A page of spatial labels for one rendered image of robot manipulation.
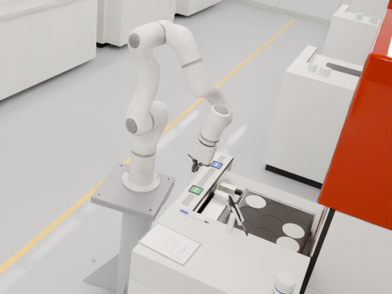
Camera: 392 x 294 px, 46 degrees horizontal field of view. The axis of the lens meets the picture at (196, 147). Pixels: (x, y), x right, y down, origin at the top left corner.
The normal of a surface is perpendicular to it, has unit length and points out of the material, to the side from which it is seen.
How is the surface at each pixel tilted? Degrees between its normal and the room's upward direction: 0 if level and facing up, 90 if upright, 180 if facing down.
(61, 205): 0
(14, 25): 90
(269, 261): 0
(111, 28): 90
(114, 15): 90
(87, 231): 0
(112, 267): 90
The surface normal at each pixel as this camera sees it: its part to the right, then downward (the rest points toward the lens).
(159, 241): 0.15, -0.85
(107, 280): -0.27, 0.46
